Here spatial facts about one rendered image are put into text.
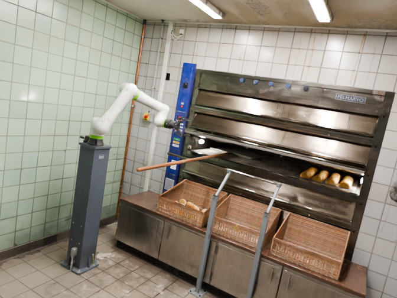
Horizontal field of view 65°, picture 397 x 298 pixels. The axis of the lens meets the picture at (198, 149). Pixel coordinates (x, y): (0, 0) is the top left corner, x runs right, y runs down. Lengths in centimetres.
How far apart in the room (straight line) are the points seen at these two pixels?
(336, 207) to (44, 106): 286
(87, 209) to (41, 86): 120
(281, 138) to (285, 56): 79
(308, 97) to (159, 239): 201
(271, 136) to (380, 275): 154
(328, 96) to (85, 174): 232
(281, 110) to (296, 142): 34
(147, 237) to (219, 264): 82
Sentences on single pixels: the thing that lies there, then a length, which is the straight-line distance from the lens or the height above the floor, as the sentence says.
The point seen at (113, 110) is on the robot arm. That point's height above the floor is 155.
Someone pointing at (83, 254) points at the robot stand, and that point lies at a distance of 327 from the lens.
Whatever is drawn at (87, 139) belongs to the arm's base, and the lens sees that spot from 304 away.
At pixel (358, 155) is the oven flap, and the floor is 152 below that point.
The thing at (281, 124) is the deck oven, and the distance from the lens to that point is 319.
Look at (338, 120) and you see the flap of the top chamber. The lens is 310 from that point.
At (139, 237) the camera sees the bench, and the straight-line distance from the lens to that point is 349.
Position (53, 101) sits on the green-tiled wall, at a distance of 333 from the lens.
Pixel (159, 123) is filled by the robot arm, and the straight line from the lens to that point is 307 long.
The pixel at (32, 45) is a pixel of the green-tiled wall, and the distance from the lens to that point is 318.
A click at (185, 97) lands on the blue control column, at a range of 360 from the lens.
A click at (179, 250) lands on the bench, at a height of 30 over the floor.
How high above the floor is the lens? 174
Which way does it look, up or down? 8 degrees down
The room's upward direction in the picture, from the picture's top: 10 degrees clockwise
